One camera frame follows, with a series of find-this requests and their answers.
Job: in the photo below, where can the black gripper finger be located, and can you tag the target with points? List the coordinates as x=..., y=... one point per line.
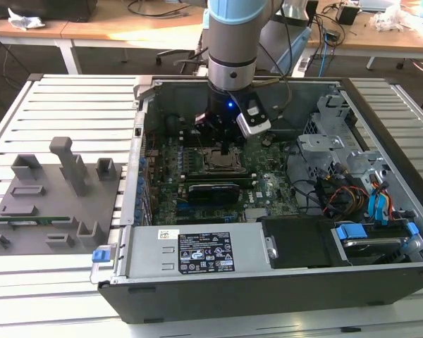
x=226, y=148

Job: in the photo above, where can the silver CPU green substrate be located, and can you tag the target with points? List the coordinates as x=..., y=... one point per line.
x=219, y=162

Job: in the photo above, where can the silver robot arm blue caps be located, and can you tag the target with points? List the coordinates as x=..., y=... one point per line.
x=232, y=45

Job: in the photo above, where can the CPU socket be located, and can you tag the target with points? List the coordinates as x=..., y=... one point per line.
x=207, y=168

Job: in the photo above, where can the black graphics card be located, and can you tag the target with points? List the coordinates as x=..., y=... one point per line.
x=213, y=193

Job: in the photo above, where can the green motherboard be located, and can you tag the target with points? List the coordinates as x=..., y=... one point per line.
x=271, y=176

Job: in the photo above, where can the silver chipset heatsink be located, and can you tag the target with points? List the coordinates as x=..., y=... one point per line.
x=256, y=214

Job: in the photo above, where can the silver metal drive cage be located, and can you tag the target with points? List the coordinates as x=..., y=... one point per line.
x=319, y=142

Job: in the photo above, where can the small white device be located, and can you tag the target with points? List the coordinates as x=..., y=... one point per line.
x=303, y=62

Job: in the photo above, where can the black plastic shroud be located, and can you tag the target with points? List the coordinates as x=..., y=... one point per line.
x=296, y=243

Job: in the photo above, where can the grey power supply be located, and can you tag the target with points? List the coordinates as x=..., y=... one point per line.
x=144, y=253

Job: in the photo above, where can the wooden desk white legs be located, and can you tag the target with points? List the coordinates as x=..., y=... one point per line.
x=91, y=30
x=373, y=44

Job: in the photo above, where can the hard disk blue carrier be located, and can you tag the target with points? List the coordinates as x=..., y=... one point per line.
x=350, y=233

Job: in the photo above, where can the small black box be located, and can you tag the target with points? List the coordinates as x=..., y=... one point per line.
x=348, y=15

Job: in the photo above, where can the black PC case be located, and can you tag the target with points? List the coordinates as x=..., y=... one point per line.
x=268, y=303

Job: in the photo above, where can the blue plastic case latch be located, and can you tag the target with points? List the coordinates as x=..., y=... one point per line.
x=100, y=255

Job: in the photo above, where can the grey parts rack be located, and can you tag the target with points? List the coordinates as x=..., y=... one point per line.
x=67, y=211

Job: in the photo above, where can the green RAM stick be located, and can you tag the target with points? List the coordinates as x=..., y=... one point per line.
x=49, y=221

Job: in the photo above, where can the black monitor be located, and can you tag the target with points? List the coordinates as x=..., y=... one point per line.
x=56, y=8

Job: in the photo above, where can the white plastic bags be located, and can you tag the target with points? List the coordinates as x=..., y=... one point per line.
x=391, y=17

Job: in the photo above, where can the white crumpled paper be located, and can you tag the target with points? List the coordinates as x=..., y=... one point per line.
x=23, y=21

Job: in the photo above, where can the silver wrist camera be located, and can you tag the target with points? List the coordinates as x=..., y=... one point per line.
x=254, y=126

